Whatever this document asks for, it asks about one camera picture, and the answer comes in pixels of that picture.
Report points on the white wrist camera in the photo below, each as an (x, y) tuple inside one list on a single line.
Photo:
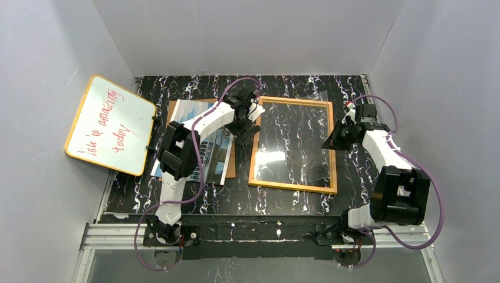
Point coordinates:
[(350, 114), (255, 111)]

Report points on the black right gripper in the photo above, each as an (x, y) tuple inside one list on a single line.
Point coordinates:
[(337, 135)]

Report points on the building photo print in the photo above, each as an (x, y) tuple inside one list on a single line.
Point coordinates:
[(187, 111)]

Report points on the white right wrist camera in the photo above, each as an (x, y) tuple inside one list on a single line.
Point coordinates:
[(350, 114)]

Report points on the whiteboard with red writing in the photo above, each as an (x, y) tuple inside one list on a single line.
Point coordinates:
[(112, 128)]

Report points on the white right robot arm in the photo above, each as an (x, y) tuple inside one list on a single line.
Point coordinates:
[(401, 190)]

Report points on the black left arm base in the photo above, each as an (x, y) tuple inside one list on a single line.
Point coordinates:
[(179, 235)]

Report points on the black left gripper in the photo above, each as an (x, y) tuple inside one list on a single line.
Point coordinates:
[(242, 127)]

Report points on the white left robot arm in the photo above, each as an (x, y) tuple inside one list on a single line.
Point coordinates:
[(179, 154)]

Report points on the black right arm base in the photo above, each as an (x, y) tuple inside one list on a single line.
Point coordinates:
[(351, 240)]

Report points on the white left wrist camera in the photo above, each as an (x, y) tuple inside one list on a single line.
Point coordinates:
[(255, 111)]

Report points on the yellow wooden picture frame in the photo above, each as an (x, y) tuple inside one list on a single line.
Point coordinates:
[(254, 156)]

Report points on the aluminium rail base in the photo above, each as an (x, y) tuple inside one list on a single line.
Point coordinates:
[(252, 249)]

